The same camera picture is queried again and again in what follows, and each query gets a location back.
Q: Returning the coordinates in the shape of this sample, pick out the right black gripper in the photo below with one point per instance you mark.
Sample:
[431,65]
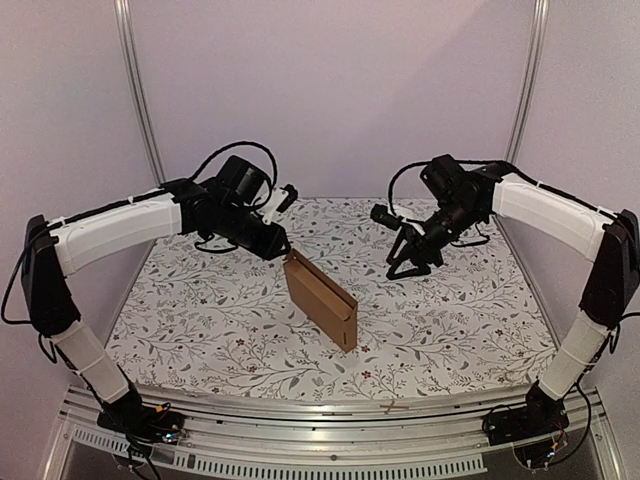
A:
[415,245]

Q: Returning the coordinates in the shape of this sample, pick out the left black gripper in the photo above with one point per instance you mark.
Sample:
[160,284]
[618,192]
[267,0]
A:
[271,247]

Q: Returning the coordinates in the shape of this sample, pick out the brown cardboard paper box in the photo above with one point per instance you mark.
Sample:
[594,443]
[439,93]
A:
[322,300]

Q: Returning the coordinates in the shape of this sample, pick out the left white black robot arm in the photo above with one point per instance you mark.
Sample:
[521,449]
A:
[54,250]

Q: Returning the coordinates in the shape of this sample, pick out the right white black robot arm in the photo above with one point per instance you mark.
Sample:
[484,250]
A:
[471,191]

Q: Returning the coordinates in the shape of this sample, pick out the floral patterned table cloth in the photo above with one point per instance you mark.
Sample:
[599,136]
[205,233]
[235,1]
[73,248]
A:
[225,324]

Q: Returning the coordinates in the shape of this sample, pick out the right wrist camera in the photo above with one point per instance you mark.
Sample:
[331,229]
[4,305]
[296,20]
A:
[381,215]

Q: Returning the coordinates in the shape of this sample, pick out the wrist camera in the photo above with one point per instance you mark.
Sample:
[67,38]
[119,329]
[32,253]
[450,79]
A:
[280,199]
[381,215]

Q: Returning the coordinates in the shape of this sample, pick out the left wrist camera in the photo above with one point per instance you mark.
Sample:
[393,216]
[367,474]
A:
[280,199]

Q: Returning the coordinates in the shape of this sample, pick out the aluminium front rail base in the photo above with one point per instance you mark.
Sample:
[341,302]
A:
[437,437]

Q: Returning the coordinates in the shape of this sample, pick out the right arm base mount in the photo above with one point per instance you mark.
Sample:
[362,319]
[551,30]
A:
[506,424]

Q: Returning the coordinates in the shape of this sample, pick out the left aluminium frame post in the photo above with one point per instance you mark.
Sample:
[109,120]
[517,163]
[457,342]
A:
[126,34]

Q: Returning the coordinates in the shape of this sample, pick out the aluminium frame post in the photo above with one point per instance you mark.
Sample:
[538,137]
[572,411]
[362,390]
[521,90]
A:
[532,64]
[126,34]

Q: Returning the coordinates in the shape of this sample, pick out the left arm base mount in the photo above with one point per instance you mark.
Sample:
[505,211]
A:
[131,417]

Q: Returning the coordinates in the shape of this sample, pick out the right aluminium frame post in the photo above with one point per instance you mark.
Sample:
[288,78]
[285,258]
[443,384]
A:
[532,64]

